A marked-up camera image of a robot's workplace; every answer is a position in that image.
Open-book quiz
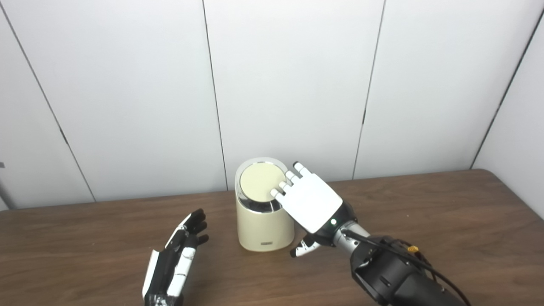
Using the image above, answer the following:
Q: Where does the thin wire with yellow connector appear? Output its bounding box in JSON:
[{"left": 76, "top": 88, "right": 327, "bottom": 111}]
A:
[{"left": 406, "top": 244, "right": 438, "bottom": 281}]

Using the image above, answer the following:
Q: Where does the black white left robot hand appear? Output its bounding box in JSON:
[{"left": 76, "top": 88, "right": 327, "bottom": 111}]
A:
[{"left": 142, "top": 208, "right": 210, "bottom": 306}]

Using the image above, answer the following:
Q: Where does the cream-colored round bin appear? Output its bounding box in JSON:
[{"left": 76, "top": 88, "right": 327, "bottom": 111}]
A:
[{"left": 235, "top": 157, "right": 295, "bottom": 252}]

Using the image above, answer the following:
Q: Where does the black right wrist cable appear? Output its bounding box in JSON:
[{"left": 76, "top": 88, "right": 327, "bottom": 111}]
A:
[{"left": 342, "top": 229, "right": 471, "bottom": 306}]

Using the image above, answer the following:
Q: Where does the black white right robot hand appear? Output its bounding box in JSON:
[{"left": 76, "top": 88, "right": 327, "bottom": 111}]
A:
[{"left": 270, "top": 161, "right": 357, "bottom": 258}]

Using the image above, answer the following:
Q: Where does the cream round bin lid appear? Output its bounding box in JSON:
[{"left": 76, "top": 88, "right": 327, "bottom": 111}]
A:
[{"left": 240, "top": 163, "right": 286, "bottom": 203}]

